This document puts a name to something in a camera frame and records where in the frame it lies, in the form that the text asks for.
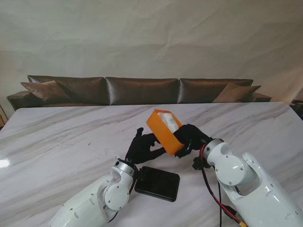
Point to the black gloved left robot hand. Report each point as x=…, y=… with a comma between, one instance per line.
x=139, y=151

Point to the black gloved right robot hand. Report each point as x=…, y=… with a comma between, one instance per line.
x=191, y=136

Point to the orange plastic tissue box cover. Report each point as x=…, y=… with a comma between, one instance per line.
x=165, y=137

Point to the white soft tissue pack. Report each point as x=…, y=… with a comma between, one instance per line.
x=170, y=120

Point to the black tissue box base plate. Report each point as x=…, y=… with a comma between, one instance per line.
x=158, y=184

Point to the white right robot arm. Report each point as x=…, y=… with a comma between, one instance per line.
x=248, y=179

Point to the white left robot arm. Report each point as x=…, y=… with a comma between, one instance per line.
x=99, y=196

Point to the brown leather sofa back cushion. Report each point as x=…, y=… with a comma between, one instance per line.
x=201, y=91
x=142, y=91
x=87, y=89

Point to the brown satin throw pillow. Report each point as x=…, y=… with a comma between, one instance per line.
x=236, y=93
x=45, y=91

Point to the dark side furniture piece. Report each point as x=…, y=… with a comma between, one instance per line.
x=298, y=106

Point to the brown leather sofa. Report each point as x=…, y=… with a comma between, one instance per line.
x=19, y=99

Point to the wooden furniture piece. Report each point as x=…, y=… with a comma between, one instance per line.
x=2, y=118

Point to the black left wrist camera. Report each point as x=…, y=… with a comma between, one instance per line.
x=141, y=173

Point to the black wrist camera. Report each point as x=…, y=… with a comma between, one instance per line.
x=200, y=163
x=141, y=173

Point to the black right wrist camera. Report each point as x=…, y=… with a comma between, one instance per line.
x=200, y=163

